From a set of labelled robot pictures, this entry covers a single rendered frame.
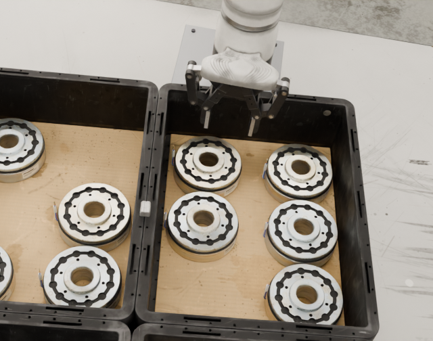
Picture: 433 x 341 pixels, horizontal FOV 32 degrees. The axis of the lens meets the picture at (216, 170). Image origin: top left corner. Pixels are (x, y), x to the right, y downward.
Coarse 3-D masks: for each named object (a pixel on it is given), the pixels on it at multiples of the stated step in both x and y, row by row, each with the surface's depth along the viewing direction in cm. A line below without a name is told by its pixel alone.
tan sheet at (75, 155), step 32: (64, 128) 118; (96, 128) 119; (64, 160) 114; (96, 160) 115; (128, 160) 116; (0, 192) 110; (32, 192) 110; (64, 192) 111; (128, 192) 112; (0, 224) 106; (32, 224) 107; (32, 256) 103; (128, 256) 105; (32, 288) 100
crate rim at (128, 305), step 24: (0, 72) 111; (24, 72) 111; (48, 72) 112; (144, 144) 105; (144, 168) 102; (144, 192) 100; (24, 312) 87; (48, 312) 88; (72, 312) 88; (96, 312) 88; (120, 312) 89
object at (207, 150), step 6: (198, 150) 113; (204, 150) 113; (210, 150) 114; (216, 150) 114; (198, 156) 113; (216, 156) 113; (222, 156) 113; (198, 162) 112; (222, 162) 112; (198, 168) 111; (204, 168) 111; (210, 168) 111; (216, 168) 112
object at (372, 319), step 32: (160, 96) 111; (288, 96) 114; (160, 128) 109; (352, 128) 111; (160, 160) 103; (352, 160) 107; (160, 320) 88; (192, 320) 89; (224, 320) 89; (256, 320) 90
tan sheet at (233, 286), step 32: (256, 160) 118; (256, 192) 114; (256, 224) 111; (160, 256) 105; (224, 256) 106; (256, 256) 107; (160, 288) 102; (192, 288) 103; (224, 288) 103; (256, 288) 104
